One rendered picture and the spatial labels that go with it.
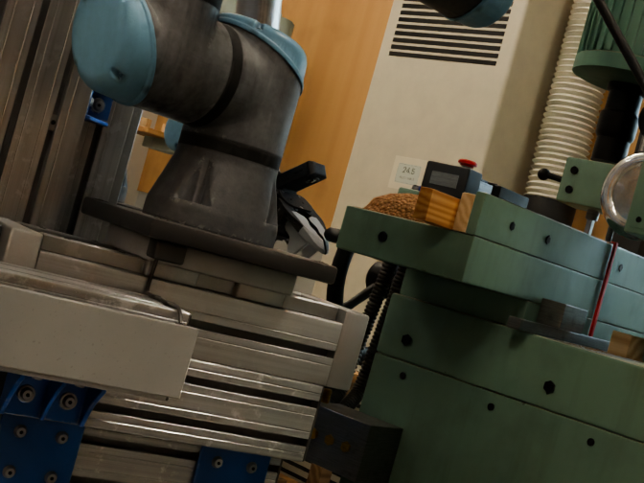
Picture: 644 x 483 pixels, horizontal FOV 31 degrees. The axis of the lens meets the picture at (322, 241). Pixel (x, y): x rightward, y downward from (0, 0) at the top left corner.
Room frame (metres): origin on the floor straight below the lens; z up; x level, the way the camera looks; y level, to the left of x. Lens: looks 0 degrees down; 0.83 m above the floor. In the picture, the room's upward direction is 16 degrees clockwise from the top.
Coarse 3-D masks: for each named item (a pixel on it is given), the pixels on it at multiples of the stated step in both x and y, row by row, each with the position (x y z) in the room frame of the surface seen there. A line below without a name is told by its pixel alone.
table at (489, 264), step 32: (352, 224) 1.54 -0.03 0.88; (384, 224) 1.50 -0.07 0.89; (416, 224) 1.47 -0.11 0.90; (384, 256) 1.50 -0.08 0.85; (416, 256) 1.47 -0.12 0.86; (448, 256) 1.43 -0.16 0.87; (480, 256) 1.44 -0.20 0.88; (512, 256) 1.49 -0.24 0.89; (512, 288) 1.51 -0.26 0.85; (544, 288) 1.58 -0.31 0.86; (576, 288) 1.65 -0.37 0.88; (608, 288) 1.72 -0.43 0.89; (608, 320) 1.75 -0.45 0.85; (640, 320) 1.83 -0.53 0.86
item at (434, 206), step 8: (424, 192) 1.40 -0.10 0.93; (432, 192) 1.39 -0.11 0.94; (440, 192) 1.40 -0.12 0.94; (424, 200) 1.40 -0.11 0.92; (432, 200) 1.40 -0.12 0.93; (440, 200) 1.41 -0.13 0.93; (448, 200) 1.42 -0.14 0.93; (456, 200) 1.43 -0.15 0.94; (416, 208) 1.40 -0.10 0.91; (424, 208) 1.40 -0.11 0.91; (432, 208) 1.40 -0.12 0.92; (440, 208) 1.41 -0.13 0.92; (448, 208) 1.42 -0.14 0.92; (456, 208) 1.44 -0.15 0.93; (416, 216) 1.40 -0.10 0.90; (424, 216) 1.39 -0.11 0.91; (432, 216) 1.40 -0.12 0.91; (440, 216) 1.41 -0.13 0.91; (448, 216) 1.43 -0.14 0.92; (440, 224) 1.42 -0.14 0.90; (448, 224) 1.43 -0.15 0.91
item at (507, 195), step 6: (498, 186) 1.71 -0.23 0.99; (492, 192) 1.71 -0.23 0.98; (498, 192) 1.70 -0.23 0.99; (504, 192) 1.71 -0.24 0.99; (510, 192) 1.72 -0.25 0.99; (504, 198) 1.72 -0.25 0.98; (510, 198) 1.73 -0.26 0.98; (516, 198) 1.74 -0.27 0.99; (522, 198) 1.76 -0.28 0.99; (528, 198) 1.77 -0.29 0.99; (522, 204) 1.76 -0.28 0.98
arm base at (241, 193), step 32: (192, 160) 1.23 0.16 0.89; (224, 160) 1.22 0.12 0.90; (256, 160) 1.23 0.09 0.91; (160, 192) 1.23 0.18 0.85; (192, 192) 1.22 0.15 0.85; (224, 192) 1.21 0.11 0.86; (256, 192) 1.23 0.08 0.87; (192, 224) 1.20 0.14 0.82; (224, 224) 1.21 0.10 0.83; (256, 224) 1.22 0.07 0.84
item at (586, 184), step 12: (564, 168) 1.74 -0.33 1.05; (576, 168) 1.72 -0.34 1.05; (588, 168) 1.71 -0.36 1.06; (600, 168) 1.70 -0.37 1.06; (564, 180) 1.73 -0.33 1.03; (576, 180) 1.72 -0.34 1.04; (588, 180) 1.71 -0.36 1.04; (600, 180) 1.70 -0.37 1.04; (564, 192) 1.73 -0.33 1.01; (576, 192) 1.72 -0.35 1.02; (588, 192) 1.71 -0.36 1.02; (600, 192) 1.69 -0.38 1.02; (576, 204) 1.72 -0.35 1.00; (588, 204) 1.70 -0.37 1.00; (600, 204) 1.69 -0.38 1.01; (588, 216) 1.73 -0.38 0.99
